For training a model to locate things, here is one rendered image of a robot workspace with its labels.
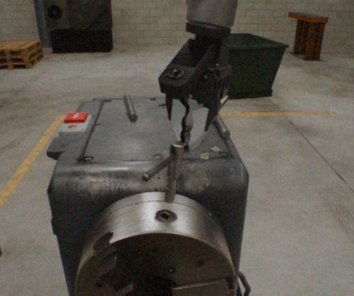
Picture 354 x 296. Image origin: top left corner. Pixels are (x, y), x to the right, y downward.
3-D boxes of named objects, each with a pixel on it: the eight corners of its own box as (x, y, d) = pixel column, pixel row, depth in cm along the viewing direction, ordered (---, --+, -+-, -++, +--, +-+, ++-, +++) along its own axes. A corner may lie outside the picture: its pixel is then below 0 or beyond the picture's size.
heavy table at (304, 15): (283, 48, 943) (288, 11, 899) (298, 48, 945) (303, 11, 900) (305, 60, 799) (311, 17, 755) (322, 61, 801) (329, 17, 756)
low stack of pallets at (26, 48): (11, 58, 826) (7, 41, 807) (45, 57, 834) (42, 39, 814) (-9, 70, 715) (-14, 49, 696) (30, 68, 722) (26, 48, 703)
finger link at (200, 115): (214, 147, 63) (221, 99, 59) (202, 158, 58) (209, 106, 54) (199, 142, 64) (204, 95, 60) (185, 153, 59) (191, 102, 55)
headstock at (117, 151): (92, 186, 139) (81, 95, 122) (207, 182, 143) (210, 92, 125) (60, 307, 86) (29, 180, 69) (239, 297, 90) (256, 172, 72)
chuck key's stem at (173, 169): (171, 206, 59) (180, 146, 54) (160, 201, 60) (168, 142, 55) (177, 200, 61) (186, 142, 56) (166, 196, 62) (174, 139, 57)
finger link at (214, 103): (217, 131, 57) (224, 79, 53) (213, 134, 55) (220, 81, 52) (190, 125, 58) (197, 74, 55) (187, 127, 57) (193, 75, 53)
